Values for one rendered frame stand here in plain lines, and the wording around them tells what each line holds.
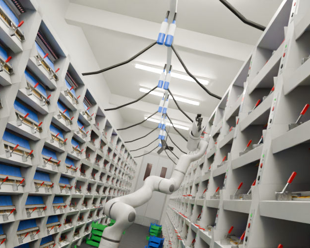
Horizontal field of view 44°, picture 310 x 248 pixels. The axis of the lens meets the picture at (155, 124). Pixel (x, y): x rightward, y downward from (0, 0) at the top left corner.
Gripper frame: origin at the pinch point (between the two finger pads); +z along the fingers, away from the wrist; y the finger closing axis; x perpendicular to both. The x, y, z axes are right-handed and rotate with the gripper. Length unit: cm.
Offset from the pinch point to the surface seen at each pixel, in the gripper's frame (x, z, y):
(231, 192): 12, 31, 88
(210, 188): -1, -23, 45
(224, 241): 23, 31, 113
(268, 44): -12, 82, 34
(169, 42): 5, 3, -96
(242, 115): 2, 55, 58
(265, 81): -6, 74, 54
